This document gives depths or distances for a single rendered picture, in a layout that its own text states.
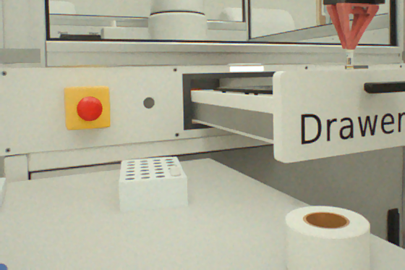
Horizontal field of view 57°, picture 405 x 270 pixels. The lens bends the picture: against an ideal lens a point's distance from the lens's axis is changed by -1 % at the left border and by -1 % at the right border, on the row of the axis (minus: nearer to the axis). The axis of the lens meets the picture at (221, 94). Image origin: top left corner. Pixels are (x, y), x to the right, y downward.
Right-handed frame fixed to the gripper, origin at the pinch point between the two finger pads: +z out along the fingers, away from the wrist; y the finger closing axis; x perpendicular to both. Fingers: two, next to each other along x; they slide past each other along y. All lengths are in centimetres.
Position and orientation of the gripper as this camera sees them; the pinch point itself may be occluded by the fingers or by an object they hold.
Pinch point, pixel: (348, 44)
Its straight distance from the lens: 67.5
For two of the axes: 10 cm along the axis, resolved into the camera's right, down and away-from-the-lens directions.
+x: 9.8, -0.1, 2.1
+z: -0.3, 9.8, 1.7
